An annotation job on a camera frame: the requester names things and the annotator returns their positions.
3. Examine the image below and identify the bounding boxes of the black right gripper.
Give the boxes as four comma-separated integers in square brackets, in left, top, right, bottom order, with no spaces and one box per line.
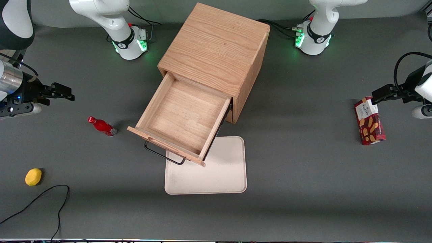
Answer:
[15,78,75,106]

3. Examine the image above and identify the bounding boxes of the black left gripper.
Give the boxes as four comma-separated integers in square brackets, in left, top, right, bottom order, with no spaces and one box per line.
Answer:
[371,66,426,105]

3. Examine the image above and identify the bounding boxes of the black metal drawer handle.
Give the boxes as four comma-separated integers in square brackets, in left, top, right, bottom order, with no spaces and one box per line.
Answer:
[144,140,187,165]

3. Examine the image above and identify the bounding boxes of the wooden drawer with notched front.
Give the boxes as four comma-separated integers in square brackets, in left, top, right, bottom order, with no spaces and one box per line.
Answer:
[127,72,233,167]

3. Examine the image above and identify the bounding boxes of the wooden two-drawer cabinet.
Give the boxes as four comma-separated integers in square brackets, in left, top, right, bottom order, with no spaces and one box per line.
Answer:
[157,3,270,124]

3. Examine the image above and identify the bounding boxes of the red tartan shortbread box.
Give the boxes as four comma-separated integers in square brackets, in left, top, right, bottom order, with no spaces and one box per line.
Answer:
[354,96,386,145]

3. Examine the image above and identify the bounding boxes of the small red bottle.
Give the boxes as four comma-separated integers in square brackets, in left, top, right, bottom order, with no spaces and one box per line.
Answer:
[87,116,117,137]

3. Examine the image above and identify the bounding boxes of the yellow lemon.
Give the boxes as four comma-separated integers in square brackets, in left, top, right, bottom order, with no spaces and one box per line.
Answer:
[25,168,42,186]

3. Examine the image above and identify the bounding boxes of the cream rectangular tray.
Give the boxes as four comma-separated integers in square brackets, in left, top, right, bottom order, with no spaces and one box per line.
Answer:
[164,136,247,195]

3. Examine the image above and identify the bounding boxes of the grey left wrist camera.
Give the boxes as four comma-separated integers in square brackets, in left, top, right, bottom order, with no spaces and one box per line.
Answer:
[412,105,432,119]

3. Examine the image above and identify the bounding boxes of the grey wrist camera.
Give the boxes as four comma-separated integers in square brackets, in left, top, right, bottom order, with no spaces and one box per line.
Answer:
[0,102,43,118]
[412,105,432,119]

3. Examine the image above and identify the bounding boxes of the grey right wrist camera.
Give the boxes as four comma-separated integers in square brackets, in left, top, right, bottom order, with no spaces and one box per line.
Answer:
[0,102,43,118]

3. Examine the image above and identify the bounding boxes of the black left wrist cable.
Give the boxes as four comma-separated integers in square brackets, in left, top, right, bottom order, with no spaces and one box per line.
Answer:
[393,52,432,93]

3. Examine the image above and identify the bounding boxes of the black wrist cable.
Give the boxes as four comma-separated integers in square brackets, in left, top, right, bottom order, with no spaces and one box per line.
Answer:
[0,52,39,83]
[393,52,432,93]

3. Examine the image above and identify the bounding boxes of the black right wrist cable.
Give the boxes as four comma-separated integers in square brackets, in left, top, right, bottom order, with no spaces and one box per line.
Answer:
[0,52,39,83]

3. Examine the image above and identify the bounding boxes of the thin black loose cable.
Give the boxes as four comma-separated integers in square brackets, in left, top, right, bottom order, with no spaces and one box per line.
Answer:
[0,185,70,242]

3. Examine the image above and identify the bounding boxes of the black right base cables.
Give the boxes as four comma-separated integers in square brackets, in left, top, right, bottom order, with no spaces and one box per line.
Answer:
[128,6,162,43]

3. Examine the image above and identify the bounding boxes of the black base cables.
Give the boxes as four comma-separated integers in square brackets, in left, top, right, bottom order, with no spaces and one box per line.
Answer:
[128,6,162,43]
[256,10,316,39]

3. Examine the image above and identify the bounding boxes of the black left base cables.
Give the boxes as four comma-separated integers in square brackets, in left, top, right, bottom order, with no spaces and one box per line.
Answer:
[256,10,316,39]

